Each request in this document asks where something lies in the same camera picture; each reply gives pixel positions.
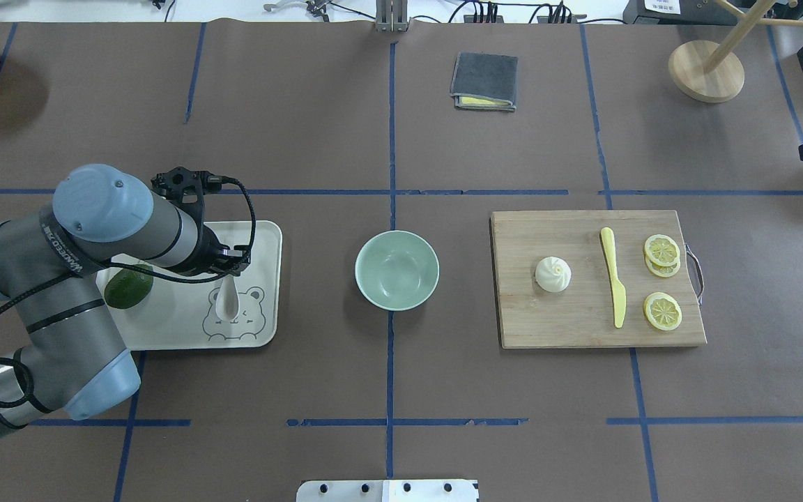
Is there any grey folded cloth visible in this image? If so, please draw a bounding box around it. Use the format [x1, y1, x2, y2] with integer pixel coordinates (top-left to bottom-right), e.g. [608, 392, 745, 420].
[450, 52, 519, 112]

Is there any green avocado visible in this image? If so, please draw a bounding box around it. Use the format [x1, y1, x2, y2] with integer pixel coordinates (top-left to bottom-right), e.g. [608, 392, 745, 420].
[103, 264, 153, 310]

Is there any cream bear tray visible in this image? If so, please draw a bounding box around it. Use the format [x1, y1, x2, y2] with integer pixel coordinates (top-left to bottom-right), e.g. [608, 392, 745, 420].
[109, 220, 283, 351]

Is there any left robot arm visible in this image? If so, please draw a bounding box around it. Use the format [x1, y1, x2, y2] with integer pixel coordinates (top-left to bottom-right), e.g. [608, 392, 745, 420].
[0, 163, 252, 438]

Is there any middle lemon slice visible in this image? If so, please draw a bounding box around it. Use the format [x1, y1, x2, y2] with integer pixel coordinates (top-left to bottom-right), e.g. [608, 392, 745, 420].
[644, 257, 681, 277]

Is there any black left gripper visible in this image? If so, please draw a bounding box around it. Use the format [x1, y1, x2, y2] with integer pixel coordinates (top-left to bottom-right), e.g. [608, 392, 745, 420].
[151, 167, 252, 277]

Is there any white ceramic spoon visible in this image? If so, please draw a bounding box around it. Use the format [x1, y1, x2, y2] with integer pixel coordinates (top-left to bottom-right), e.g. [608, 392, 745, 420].
[214, 274, 239, 322]

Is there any white bracket plate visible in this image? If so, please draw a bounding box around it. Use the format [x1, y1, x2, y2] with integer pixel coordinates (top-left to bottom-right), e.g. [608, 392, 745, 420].
[296, 478, 480, 501]

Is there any white steamed bun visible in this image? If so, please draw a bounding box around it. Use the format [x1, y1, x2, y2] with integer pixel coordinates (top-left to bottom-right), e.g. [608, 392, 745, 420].
[533, 255, 572, 293]

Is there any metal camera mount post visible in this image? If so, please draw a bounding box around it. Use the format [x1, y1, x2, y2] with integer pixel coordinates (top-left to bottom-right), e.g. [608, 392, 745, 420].
[375, 0, 410, 33]

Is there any wooden stand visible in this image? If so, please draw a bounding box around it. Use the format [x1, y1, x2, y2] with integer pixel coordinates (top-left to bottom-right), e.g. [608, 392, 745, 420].
[667, 1, 803, 104]

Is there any green ceramic bowl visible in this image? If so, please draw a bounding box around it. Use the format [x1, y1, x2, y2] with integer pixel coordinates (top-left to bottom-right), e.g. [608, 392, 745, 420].
[354, 231, 441, 312]

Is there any upper lemon slice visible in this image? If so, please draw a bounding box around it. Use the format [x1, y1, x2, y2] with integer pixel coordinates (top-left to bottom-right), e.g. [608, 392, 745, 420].
[643, 233, 681, 267]

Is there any lower lemon slice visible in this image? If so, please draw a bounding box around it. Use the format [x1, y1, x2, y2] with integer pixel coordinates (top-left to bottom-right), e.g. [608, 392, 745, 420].
[643, 291, 683, 331]

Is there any lemon slice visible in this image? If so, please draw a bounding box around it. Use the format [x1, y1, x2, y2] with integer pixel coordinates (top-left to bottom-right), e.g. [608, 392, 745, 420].
[644, 257, 681, 277]
[643, 291, 683, 331]
[643, 233, 681, 267]

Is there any yellow plastic knife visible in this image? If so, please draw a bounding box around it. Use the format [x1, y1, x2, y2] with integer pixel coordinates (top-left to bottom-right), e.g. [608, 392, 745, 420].
[599, 227, 627, 328]

